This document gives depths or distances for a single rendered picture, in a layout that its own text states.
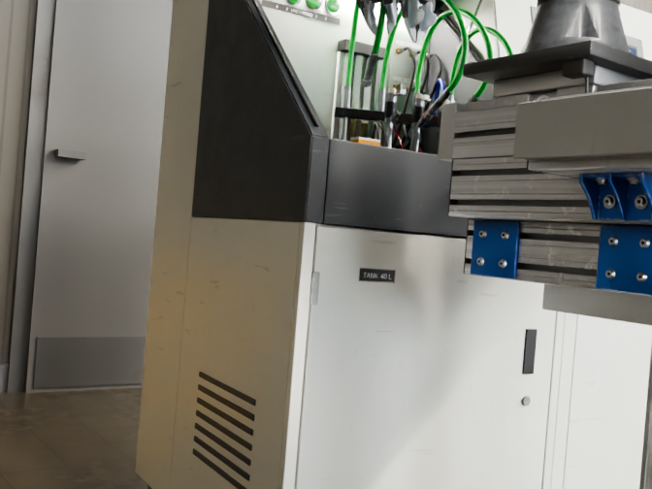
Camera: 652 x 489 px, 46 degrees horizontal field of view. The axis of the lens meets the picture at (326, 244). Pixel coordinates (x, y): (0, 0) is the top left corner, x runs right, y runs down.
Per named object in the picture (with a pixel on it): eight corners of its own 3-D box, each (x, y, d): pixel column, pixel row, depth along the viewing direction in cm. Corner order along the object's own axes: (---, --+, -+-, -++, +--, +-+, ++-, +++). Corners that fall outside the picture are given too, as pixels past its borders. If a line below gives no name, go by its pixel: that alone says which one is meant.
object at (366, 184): (323, 223, 143) (330, 138, 143) (311, 223, 147) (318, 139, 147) (558, 245, 175) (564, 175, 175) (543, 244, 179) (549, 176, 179)
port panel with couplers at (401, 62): (390, 139, 212) (399, 25, 211) (382, 139, 214) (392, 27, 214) (427, 145, 218) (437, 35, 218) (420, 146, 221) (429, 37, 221)
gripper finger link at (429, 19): (428, 38, 169) (432, -4, 169) (411, 43, 174) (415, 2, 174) (439, 41, 171) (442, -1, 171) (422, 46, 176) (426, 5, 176)
